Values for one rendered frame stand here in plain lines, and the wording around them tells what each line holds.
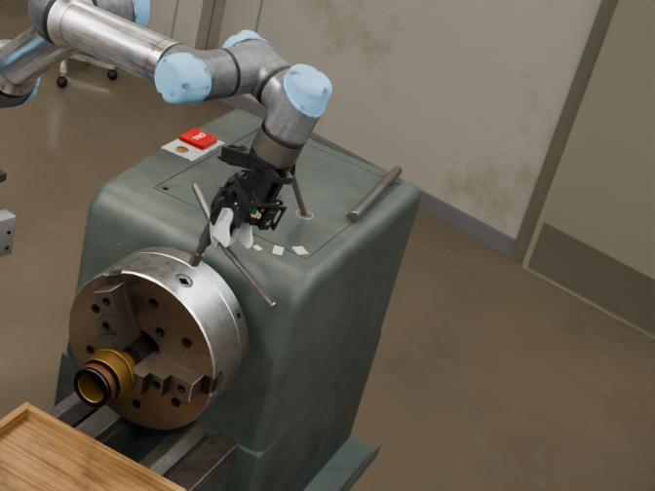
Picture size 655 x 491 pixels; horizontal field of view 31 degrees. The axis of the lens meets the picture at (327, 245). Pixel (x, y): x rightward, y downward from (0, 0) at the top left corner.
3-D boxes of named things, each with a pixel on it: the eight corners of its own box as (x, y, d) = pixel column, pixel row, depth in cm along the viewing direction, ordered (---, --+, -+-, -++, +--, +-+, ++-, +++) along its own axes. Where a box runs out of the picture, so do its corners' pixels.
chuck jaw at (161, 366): (164, 340, 214) (220, 367, 211) (160, 362, 217) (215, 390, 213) (129, 367, 205) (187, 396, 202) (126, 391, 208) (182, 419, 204)
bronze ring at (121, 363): (104, 332, 209) (71, 355, 201) (147, 355, 206) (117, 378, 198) (96, 374, 213) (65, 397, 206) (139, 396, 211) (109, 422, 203)
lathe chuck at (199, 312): (76, 339, 232) (130, 219, 216) (201, 437, 227) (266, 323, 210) (47, 358, 225) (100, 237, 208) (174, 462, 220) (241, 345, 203)
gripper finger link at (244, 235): (231, 267, 198) (250, 225, 192) (218, 243, 201) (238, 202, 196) (248, 267, 199) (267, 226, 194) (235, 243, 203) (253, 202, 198)
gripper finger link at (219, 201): (205, 225, 194) (227, 184, 190) (202, 218, 195) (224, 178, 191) (229, 227, 197) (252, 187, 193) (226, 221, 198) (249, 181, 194)
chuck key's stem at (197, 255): (185, 259, 207) (210, 211, 201) (196, 259, 209) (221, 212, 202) (189, 268, 206) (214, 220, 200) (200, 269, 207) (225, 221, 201)
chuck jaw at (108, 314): (133, 330, 217) (112, 270, 214) (154, 328, 214) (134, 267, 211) (96, 357, 208) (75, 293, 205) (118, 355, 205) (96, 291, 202)
